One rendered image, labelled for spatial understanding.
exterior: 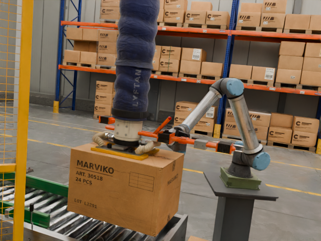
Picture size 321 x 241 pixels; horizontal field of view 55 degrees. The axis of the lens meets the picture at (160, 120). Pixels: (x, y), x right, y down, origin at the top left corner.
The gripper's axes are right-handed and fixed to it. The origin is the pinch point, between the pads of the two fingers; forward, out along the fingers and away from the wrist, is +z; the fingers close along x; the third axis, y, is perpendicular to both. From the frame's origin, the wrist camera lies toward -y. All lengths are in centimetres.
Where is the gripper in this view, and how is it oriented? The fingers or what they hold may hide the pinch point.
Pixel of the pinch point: (170, 137)
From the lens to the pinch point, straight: 183.6
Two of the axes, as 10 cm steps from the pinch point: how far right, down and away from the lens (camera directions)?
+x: 1.0, -9.9, -1.4
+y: -9.3, -1.4, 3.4
